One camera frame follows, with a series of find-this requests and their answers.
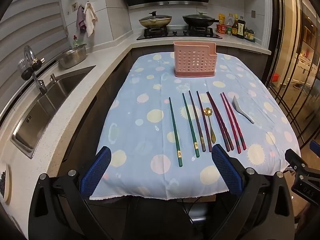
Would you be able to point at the metal mixing bowl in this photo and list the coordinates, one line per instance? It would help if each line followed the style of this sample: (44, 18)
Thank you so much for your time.
(72, 57)

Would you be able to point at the small dark seasoning jars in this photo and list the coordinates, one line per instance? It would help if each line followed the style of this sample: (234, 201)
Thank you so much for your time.
(250, 35)

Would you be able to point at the red chopstick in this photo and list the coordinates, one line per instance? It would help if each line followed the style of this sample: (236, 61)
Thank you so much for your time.
(235, 122)
(231, 125)

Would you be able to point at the dark soy sauce bottle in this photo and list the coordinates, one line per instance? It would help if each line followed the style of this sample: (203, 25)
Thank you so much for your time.
(241, 28)

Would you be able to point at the chrome kitchen faucet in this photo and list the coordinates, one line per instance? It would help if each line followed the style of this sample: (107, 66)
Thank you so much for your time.
(31, 65)

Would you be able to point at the maroon chopstick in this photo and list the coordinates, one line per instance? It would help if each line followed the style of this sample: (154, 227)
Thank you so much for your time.
(218, 120)
(222, 120)

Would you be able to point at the white window blind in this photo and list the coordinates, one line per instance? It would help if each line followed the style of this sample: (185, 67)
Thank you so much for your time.
(27, 20)

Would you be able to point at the black gas stove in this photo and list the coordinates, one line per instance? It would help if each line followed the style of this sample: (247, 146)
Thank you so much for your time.
(178, 33)

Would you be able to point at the beige pan with lid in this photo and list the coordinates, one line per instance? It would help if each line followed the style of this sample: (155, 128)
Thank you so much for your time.
(155, 20)

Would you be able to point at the pink perforated utensil holder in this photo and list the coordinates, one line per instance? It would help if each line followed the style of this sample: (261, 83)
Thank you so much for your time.
(193, 60)

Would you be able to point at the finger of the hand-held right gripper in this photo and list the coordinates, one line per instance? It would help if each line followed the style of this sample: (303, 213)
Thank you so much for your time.
(297, 166)
(315, 147)

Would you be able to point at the purple hanging towel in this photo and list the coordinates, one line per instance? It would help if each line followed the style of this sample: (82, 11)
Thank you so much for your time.
(80, 20)

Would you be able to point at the grey ceramic soup spoon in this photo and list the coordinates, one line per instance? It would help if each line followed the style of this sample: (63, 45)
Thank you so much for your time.
(241, 108)

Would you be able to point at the white hanging towel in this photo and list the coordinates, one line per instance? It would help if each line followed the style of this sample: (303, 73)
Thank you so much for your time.
(90, 17)

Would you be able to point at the black wok with lid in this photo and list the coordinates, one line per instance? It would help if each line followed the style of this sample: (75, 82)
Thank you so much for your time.
(198, 20)

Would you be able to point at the clear plastic bottle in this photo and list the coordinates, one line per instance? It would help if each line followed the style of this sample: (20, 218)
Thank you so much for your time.
(230, 20)

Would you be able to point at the yellow seasoning packet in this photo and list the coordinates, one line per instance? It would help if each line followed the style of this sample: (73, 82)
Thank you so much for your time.
(222, 18)

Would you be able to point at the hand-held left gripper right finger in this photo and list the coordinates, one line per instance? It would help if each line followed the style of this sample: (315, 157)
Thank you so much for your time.
(226, 170)

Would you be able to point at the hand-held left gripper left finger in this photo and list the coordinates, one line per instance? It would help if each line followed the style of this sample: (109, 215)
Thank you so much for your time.
(96, 171)

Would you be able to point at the green chopstick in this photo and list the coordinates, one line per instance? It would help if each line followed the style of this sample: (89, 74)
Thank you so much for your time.
(190, 125)
(175, 130)

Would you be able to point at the gold flower spoon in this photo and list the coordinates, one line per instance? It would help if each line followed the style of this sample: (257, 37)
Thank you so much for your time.
(212, 130)

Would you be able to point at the white plate with dark berries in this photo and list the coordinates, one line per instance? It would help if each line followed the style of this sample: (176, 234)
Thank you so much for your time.
(4, 185)

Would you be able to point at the wall outlet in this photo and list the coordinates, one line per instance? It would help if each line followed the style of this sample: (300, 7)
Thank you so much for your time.
(73, 6)

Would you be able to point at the blue dotted tablecloth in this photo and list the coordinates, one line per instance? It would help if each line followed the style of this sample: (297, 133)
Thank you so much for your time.
(150, 130)

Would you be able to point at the glass sliding door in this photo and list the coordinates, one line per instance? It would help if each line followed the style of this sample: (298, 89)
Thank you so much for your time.
(300, 55)

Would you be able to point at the sink soap dispenser nozzle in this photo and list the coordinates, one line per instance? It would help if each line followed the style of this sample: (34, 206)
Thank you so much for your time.
(53, 77)

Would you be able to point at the wall switch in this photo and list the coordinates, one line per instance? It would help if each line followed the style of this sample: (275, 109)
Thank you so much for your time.
(253, 13)

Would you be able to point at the green dish soap bottle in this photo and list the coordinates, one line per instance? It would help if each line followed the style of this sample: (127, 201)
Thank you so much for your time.
(75, 41)

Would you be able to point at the brown sauce bottle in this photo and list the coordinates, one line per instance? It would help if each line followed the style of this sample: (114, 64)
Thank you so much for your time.
(235, 27)

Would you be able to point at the red floor object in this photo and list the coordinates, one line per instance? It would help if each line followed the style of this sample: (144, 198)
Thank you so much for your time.
(275, 78)

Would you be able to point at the stainless steel sink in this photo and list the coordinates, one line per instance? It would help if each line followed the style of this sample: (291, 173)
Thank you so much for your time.
(47, 105)

